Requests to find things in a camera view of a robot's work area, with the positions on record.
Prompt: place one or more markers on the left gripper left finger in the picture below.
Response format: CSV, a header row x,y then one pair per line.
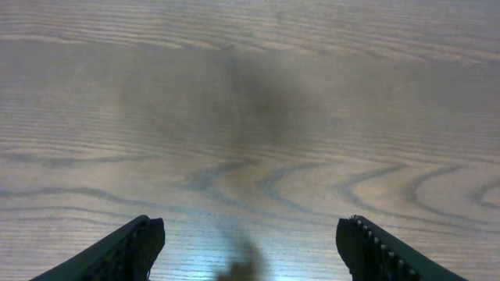
x,y
127,254

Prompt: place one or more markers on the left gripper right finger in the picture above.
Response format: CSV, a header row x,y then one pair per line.
x,y
373,254

